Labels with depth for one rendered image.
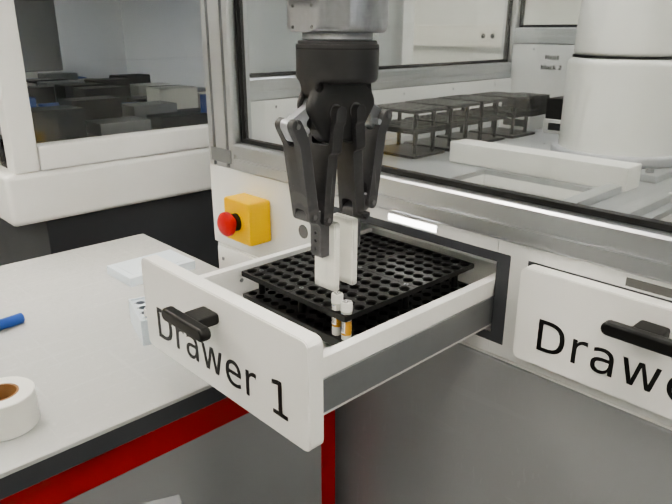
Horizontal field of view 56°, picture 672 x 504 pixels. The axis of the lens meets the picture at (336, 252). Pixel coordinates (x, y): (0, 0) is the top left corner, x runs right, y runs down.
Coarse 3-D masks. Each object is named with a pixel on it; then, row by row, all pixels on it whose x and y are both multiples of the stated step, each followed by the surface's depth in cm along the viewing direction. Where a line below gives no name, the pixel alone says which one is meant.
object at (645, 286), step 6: (630, 282) 62; (636, 282) 62; (642, 282) 61; (636, 288) 62; (642, 288) 61; (648, 288) 61; (654, 288) 60; (660, 288) 60; (666, 288) 60; (660, 294) 60; (666, 294) 60
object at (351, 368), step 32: (288, 256) 83; (256, 288) 81; (480, 288) 72; (416, 320) 65; (448, 320) 69; (480, 320) 74; (352, 352) 59; (384, 352) 62; (416, 352) 66; (352, 384) 60
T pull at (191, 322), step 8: (168, 312) 61; (176, 312) 61; (192, 312) 61; (200, 312) 61; (208, 312) 61; (168, 320) 62; (176, 320) 60; (184, 320) 60; (192, 320) 60; (200, 320) 60; (208, 320) 61; (216, 320) 61; (184, 328) 60; (192, 328) 58; (200, 328) 58; (208, 328) 58; (192, 336) 59; (200, 336) 58; (208, 336) 58
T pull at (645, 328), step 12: (612, 324) 59; (624, 324) 59; (636, 324) 59; (648, 324) 59; (612, 336) 59; (624, 336) 58; (636, 336) 57; (648, 336) 57; (660, 336) 56; (648, 348) 57; (660, 348) 56
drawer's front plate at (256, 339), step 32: (160, 288) 70; (192, 288) 64; (224, 288) 63; (160, 320) 72; (224, 320) 61; (256, 320) 57; (288, 320) 56; (192, 352) 68; (224, 352) 62; (256, 352) 58; (288, 352) 54; (320, 352) 53; (224, 384) 64; (256, 384) 59; (288, 384) 55; (320, 384) 54; (256, 416) 61; (288, 416) 57; (320, 416) 55
